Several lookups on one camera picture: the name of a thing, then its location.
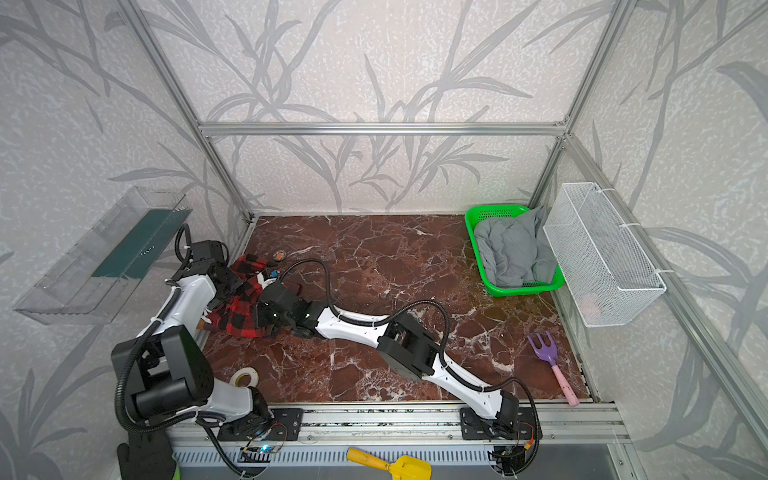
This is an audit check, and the black glove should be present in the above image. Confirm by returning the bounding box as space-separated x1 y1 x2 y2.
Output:
116 431 180 480

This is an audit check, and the aluminium frame crossbar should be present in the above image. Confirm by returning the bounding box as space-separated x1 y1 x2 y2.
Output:
199 122 565 137

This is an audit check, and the white tape roll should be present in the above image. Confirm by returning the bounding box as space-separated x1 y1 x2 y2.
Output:
229 367 259 388

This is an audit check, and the aluminium front rail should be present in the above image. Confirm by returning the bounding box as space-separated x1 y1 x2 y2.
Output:
167 401 631 448

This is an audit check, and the green plastic basket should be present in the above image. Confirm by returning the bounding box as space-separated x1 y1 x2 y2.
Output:
465 204 565 297

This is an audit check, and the clear plastic wall tray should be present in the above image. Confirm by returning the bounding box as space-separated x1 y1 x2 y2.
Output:
13 187 192 325

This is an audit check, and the purple pink toy fork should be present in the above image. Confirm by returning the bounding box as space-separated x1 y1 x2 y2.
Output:
527 332 580 407

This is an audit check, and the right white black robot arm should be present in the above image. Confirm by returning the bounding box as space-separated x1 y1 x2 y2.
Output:
256 259 542 441

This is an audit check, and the white wire mesh basket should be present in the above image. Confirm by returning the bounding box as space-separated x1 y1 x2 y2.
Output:
544 182 667 328

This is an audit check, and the yellow toy shovel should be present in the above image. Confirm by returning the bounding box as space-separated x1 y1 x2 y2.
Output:
346 448 432 480

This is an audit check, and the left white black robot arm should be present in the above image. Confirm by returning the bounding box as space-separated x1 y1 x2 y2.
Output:
111 224 274 436

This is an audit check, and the red black plaid shirt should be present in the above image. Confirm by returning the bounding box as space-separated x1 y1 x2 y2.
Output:
198 254 276 338

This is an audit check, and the grey long sleeve shirt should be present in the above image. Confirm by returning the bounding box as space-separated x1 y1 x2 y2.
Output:
473 207 557 289

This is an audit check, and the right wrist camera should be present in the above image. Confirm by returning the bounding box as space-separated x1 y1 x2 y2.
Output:
256 268 280 289

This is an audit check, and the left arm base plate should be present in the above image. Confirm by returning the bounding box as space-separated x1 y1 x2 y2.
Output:
217 408 304 442

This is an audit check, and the pink object in wire basket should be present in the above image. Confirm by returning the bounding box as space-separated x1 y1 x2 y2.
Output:
578 293 601 322

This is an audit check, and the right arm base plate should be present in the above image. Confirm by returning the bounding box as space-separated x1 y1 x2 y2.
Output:
459 405 542 441

